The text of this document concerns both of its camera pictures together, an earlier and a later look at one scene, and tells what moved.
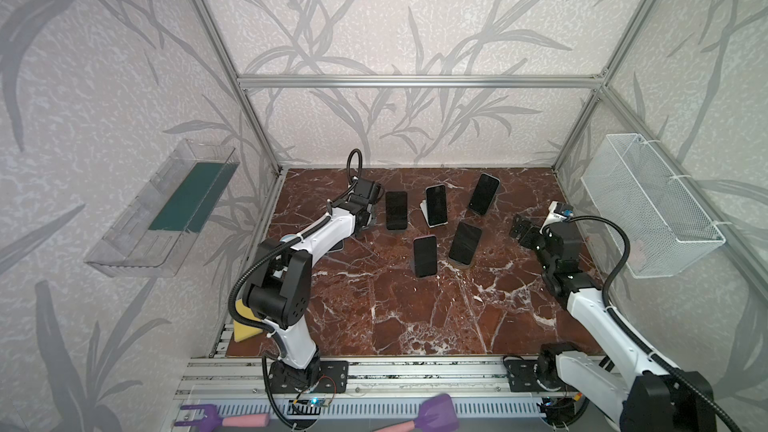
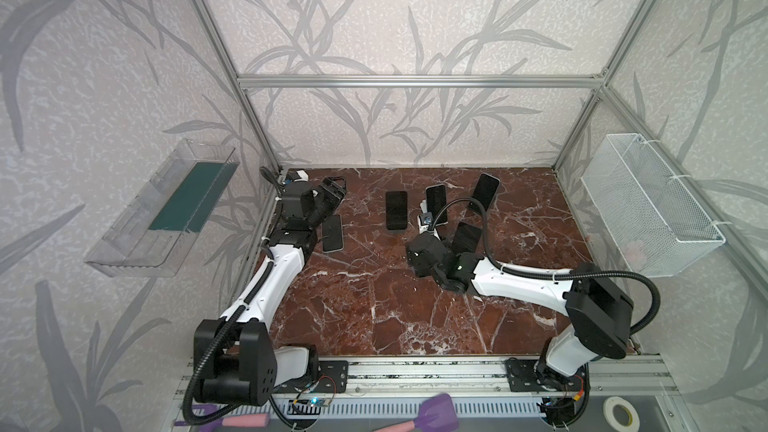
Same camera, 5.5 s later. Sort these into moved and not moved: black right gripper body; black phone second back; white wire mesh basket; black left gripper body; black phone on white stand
Moved: black right gripper body; black left gripper body
Not moved: white wire mesh basket; black phone on white stand; black phone second back
